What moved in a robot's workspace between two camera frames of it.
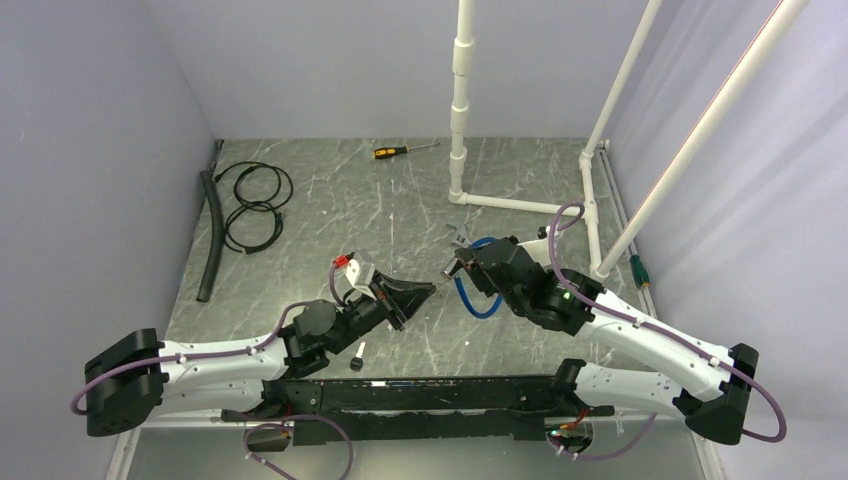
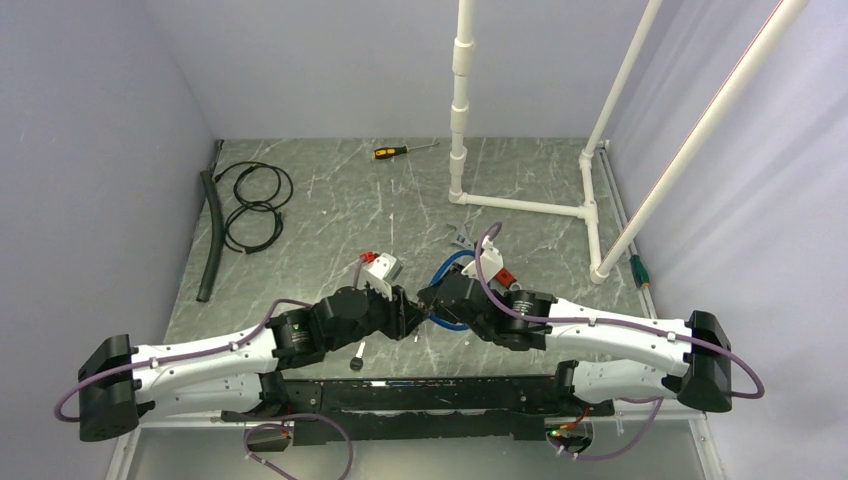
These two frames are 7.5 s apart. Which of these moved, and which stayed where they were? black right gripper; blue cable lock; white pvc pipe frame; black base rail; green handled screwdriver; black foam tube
Moved: blue cable lock; black right gripper
Stayed: white pvc pipe frame; black base rail; green handled screwdriver; black foam tube
